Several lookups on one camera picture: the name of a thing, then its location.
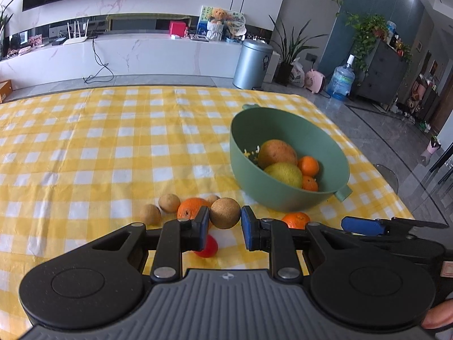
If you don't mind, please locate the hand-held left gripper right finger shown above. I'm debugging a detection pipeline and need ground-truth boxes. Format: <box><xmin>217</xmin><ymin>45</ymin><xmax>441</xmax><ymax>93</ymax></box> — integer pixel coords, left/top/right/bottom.
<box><xmin>240</xmin><ymin>205</ymin><xmax>359</xmax><ymax>283</ymax></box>

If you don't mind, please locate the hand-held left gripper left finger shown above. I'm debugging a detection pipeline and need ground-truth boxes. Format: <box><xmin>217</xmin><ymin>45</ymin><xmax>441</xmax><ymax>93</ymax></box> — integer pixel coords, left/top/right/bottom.
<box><xmin>90</xmin><ymin>205</ymin><xmax>211</xmax><ymax>283</ymax></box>

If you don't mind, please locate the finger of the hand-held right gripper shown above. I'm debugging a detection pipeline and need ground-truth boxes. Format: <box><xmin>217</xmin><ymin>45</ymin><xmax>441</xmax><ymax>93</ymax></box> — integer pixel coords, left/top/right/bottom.
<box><xmin>341</xmin><ymin>216</ymin><xmax>394</xmax><ymax>237</ymax></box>
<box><xmin>391</xmin><ymin>217</ymin><xmax>450</xmax><ymax>230</ymax></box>

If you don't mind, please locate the small red fruit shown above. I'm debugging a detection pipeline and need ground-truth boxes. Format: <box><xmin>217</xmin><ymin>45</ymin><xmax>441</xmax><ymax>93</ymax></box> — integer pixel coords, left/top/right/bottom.
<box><xmin>193</xmin><ymin>234</ymin><xmax>219</xmax><ymax>258</ymax></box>

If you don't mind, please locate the green colander bowl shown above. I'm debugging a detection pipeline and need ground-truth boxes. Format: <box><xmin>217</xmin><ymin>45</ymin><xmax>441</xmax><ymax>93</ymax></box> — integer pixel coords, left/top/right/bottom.
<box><xmin>229</xmin><ymin>103</ymin><xmax>354</xmax><ymax>212</ymax></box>

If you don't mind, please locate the yellow green mango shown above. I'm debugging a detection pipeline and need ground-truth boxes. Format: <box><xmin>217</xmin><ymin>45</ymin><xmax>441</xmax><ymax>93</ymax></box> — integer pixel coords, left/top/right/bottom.
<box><xmin>264</xmin><ymin>162</ymin><xmax>304</xmax><ymax>189</ymax></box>

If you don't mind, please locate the orange tinted mango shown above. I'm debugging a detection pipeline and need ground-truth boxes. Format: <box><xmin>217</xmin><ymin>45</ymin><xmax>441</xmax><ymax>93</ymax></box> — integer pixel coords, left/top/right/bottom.
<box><xmin>257</xmin><ymin>139</ymin><xmax>298</xmax><ymax>170</ymax></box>

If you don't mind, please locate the person's right hand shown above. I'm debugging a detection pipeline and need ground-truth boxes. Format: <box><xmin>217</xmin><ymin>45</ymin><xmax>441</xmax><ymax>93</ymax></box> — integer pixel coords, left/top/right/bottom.
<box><xmin>421</xmin><ymin>298</ymin><xmax>453</xmax><ymax>331</ymax></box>

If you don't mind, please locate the yellow checked tablecloth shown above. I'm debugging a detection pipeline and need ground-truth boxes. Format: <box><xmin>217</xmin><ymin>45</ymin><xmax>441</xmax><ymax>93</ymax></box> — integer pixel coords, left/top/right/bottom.
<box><xmin>0</xmin><ymin>85</ymin><xmax>416</xmax><ymax>340</ymax></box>

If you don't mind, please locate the blue water jug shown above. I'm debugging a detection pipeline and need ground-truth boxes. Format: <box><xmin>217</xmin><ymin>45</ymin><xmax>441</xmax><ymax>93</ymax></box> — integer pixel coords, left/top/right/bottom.
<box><xmin>325</xmin><ymin>54</ymin><xmax>356</xmax><ymax>101</ymax></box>

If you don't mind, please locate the pink fan heater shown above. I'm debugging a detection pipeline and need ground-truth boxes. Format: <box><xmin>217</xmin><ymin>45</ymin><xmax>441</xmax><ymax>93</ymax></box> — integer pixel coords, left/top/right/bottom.
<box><xmin>304</xmin><ymin>69</ymin><xmax>326</xmax><ymax>95</ymax></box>

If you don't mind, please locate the dark grey cabinet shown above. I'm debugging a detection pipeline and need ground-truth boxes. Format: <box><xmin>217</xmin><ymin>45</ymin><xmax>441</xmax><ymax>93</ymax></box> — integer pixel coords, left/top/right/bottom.
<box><xmin>353</xmin><ymin>39</ymin><xmax>408</xmax><ymax>105</ymax></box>

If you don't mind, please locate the white plastic bag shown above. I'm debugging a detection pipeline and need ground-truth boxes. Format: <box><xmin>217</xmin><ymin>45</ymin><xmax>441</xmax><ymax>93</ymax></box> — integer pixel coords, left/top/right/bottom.
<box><xmin>289</xmin><ymin>58</ymin><xmax>306</xmax><ymax>88</ymax></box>

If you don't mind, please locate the grey metal trash can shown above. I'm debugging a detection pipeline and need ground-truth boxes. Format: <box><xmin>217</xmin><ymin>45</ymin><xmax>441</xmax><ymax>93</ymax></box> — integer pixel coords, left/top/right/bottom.
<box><xmin>232</xmin><ymin>39</ymin><xmax>274</xmax><ymax>90</ymax></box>

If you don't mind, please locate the white marble tv console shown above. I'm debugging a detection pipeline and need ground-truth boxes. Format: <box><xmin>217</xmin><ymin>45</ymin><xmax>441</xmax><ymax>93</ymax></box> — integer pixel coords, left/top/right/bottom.
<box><xmin>0</xmin><ymin>31</ymin><xmax>281</xmax><ymax>91</ymax></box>

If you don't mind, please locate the long leaf potted plant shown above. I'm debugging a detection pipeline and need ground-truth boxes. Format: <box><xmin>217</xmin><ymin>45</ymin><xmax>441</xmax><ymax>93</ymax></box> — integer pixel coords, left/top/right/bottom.
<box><xmin>268</xmin><ymin>14</ymin><xmax>328</xmax><ymax>86</ymax></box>

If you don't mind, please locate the green pothos plant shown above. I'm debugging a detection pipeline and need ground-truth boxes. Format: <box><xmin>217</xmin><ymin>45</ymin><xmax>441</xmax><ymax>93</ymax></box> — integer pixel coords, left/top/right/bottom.
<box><xmin>345</xmin><ymin>13</ymin><xmax>388</xmax><ymax>75</ymax></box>

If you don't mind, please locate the small landscape painting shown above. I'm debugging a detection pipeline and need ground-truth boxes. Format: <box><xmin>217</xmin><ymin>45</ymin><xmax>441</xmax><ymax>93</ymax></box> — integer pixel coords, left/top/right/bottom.
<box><xmin>197</xmin><ymin>5</ymin><xmax>215</xmax><ymax>36</ymax></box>

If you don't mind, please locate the printed round hand fan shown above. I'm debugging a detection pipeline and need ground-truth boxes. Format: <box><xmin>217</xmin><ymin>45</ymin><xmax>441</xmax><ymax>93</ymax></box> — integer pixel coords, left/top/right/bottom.
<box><xmin>226</xmin><ymin>12</ymin><xmax>247</xmax><ymax>31</ymax></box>

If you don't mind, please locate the white wifi router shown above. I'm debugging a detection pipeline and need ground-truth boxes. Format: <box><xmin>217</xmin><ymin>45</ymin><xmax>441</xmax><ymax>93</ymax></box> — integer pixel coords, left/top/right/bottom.
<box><xmin>63</xmin><ymin>18</ymin><xmax>89</xmax><ymax>46</ymax></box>

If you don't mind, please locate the orange cardboard box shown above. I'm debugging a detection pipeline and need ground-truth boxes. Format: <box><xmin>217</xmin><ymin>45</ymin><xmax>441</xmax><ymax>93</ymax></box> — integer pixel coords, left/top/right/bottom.
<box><xmin>0</xmin><ymin>79</ymin><xmax>13</xmax><ymax>103</ymax></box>

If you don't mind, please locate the leafy plant in glass vase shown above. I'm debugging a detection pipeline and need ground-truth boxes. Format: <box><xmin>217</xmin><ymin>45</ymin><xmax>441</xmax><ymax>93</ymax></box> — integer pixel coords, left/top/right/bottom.
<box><xmin>0</xmin><ymin>0</ymin><xmax>18</xmax><ymax>58</ymax></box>

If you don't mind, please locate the black hanging cable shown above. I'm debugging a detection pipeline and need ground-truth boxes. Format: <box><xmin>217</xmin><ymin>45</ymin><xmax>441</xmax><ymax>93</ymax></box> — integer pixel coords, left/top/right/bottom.
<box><xmin>83</xmin><ymin>37</ymin><xmax>115</xmax><ymax>84</ymax></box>

